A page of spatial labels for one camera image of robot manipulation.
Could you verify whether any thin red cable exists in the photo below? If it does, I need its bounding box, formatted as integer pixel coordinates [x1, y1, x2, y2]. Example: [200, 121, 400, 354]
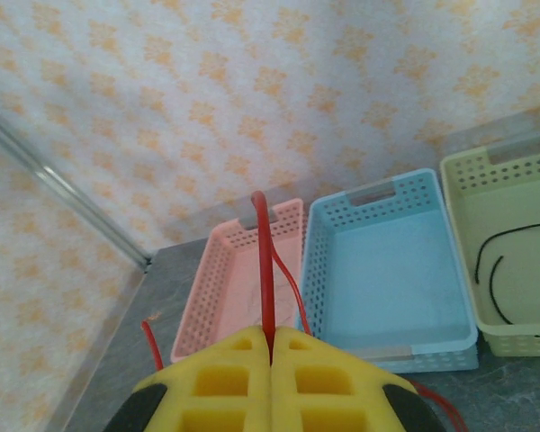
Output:
[140, 190, 470, 432]

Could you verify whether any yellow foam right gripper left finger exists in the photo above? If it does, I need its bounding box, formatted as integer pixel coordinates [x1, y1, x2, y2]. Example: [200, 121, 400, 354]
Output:
[102, 327, 272, 432]

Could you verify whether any aluminium side rail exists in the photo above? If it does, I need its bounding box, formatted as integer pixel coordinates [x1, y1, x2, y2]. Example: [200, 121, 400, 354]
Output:
[49, 263, 154, 432]

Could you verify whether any pink perforated plastic basket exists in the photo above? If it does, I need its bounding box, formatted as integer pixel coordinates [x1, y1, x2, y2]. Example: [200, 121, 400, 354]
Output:
[169, 197, 308, 365]

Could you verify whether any green perforated plastic basket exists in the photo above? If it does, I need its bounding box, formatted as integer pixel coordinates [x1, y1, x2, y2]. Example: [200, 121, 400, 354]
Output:
[439, 125, 540, 358]

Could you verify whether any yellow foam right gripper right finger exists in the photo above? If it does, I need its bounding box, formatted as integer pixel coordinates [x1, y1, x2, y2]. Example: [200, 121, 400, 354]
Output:
[270, 327, 446, 432]

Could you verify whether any blue perforated plastic basket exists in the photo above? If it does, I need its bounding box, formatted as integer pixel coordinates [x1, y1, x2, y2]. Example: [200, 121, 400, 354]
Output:
[295, 167, 481, 374]

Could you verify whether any thin black cable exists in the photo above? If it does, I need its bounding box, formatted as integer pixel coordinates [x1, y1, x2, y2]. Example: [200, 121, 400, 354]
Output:
[489, 255, 518, 326]
[473, 222, 540, 285]

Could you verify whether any aluminium frame post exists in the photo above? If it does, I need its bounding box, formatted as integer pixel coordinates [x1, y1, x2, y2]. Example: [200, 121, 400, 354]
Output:
[0, 103, 153, 272]

